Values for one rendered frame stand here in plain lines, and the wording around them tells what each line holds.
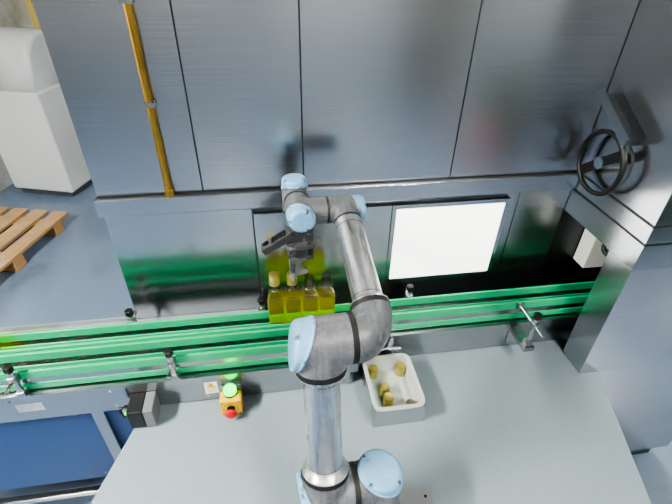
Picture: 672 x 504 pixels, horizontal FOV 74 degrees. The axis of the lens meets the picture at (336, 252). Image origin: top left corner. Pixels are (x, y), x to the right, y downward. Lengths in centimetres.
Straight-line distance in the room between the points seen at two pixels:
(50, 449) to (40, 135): 319
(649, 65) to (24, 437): 230
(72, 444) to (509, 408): 155
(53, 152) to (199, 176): 331
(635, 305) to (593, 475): 56
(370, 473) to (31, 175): 434
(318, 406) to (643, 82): 128
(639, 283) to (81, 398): 183
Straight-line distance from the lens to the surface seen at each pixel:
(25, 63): 459
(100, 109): 144
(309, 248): 138
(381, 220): 156
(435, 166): 155
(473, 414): 168
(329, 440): 111
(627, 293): 173
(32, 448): 203
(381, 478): 122
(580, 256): 204
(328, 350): 96
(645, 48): 166
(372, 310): 100
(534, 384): 184
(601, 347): 188
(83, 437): 194
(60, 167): 475
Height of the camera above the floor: 207
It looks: 36 degrees down
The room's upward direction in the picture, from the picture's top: 1 degrees clockwise
